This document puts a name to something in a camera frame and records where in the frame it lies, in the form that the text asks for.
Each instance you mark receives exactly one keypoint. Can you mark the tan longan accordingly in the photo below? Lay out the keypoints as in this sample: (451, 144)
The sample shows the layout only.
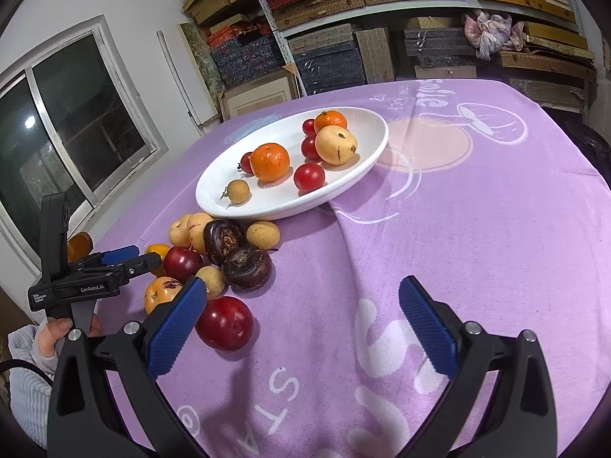
(237, 191)
(262, 233)
(211, 280)

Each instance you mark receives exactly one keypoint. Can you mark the small yellow pepino melon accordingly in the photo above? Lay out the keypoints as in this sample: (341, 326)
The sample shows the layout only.
(336, 145)

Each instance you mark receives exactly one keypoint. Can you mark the large yellow pepino melon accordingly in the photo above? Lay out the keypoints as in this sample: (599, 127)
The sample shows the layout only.
(161, 293)

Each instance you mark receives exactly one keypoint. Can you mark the stack of wooden frames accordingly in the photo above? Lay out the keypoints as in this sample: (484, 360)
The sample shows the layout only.
(549, 38)

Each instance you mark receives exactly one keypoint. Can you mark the green marbled board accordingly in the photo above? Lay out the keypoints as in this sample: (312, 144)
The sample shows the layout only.
(200, 52)

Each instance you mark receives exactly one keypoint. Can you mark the stack of floral fabric boxes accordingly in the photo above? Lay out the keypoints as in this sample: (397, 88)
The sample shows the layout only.
(243, 55)

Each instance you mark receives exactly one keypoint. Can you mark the white framed sliding window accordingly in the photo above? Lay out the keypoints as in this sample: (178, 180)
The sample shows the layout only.
(71, 129)

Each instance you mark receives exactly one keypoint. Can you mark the small mandarin orange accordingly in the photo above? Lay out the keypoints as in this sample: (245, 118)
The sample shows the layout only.
(331, 120)

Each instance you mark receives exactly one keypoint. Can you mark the large mandarin orange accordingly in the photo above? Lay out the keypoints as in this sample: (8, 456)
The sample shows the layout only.
(270, 162)

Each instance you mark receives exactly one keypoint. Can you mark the pale yellow pepino melon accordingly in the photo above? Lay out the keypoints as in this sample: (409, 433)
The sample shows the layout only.
(177, 232)

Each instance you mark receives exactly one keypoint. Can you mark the white board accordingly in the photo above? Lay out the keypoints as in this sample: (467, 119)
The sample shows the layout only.
(186, 81)

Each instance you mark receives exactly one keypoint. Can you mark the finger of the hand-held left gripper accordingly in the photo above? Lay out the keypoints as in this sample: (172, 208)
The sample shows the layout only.
(119, 254)
(143, 263)

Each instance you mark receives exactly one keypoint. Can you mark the yellow-orange orange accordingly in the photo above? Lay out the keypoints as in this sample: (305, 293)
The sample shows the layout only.
(156, 253)

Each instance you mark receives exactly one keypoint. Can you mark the white oval plate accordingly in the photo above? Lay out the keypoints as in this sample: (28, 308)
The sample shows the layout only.
(281, 200)

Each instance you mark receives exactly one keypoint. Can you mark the grey metal shelf rack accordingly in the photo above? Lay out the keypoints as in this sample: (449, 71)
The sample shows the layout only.
(267, 4)

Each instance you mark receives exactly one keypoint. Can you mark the dark bag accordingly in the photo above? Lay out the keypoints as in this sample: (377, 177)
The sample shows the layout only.
(592, 145)

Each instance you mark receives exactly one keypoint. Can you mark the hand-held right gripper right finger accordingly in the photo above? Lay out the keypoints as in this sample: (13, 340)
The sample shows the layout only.
(427, 329)

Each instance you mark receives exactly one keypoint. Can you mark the small red tomato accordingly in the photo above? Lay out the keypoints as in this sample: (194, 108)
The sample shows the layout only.
(309, 127)

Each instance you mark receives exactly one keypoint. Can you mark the person's left hand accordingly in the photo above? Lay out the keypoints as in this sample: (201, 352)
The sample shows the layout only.
(50, 338)

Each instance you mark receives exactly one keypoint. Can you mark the purple printed tablecloth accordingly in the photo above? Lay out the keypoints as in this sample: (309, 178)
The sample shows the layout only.
(477, 248)

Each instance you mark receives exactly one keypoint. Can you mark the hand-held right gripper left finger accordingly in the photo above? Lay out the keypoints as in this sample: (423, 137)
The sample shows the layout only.
(176, 329)

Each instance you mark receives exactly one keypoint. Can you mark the pink cloth bundle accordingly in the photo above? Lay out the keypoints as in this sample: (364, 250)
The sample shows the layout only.
(491, 31)

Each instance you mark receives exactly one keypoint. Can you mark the framed picture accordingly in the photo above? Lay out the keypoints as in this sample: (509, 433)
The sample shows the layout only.
(257, 95)

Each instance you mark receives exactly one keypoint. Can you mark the stack of dark grey boxes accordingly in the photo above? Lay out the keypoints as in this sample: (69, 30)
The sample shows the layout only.
(329, 64)
(439, 47)

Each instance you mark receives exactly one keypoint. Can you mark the purple striped pepino melon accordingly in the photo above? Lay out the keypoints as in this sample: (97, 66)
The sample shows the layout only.
(198, 231)

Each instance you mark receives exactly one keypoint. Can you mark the person's left forearm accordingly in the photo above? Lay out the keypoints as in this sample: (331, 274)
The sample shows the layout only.
(28, 381)

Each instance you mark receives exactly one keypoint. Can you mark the upright woven boxes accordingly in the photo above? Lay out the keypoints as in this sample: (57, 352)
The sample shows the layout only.
(374, 55)

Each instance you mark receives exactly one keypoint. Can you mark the dark red plum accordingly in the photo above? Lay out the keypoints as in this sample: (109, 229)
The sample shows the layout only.
(224, 323)
(183, 264)

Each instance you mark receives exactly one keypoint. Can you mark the dark purple water chestnut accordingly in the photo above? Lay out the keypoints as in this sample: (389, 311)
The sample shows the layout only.
(246, 267)
(223, 241)

